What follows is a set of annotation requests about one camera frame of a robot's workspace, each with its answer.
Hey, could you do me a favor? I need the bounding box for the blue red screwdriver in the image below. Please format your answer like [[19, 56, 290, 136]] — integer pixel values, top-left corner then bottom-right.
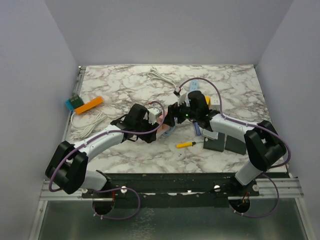
[[193, 122, 202, 136]]

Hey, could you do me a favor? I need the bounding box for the yellow handled screwdriver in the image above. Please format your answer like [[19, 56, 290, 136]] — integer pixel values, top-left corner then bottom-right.
[[176, 141, 196, 149]]

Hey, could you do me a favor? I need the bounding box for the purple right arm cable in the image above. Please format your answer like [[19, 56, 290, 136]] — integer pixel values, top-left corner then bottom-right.
[[174, 78, 293, 218]]

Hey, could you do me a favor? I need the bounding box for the light blue coiled cable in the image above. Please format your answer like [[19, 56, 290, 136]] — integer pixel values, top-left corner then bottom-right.
[[162, 126, 176, 138]]

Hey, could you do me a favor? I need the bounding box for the light blue power strip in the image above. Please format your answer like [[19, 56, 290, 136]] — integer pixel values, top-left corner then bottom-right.
[[189, 79, 199, 92]]

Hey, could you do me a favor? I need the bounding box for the teal blue plug block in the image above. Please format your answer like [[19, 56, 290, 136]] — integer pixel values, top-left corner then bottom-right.
[[65, 94, 84, 111]]

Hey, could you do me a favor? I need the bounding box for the orange power strip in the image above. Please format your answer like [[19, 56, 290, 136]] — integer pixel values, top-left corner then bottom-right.
[[74, 96, 103, 115]]

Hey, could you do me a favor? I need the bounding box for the black flat block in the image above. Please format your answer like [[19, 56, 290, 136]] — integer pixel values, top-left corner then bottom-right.
[[224, 135, 247, 155]]

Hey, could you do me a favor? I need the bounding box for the yellow cube socket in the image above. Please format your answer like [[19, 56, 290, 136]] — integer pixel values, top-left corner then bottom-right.
[[205, 96, 211, 107]]

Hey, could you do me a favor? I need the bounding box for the white cable bundle left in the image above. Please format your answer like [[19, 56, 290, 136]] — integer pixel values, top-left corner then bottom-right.
[[70, 111, 107, 138]]

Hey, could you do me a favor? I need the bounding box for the white coiled cable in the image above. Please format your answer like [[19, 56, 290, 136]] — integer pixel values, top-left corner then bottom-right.
[[146, 66, 181, 89]]

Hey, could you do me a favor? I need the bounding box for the black block under box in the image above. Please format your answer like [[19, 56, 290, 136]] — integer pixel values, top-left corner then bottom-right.
[[203, 132, 225, 152]]

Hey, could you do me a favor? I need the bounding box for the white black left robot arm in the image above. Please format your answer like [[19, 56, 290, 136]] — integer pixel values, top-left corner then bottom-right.
[[45, 103, 165, 198]]

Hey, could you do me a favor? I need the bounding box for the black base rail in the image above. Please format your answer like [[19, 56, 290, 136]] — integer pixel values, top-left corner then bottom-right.
[[81, 170, 267, 214]]

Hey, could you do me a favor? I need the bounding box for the white tiger cube socket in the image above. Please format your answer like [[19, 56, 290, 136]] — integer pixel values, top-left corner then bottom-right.
[[210, 97, 220, 111]]

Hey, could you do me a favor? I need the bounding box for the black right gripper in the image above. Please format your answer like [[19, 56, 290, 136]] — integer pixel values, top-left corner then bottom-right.
[[161, 97, 199, 127]]

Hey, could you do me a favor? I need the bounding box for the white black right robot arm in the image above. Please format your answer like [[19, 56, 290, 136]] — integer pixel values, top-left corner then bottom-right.
[[164, 90, 291, 196]]

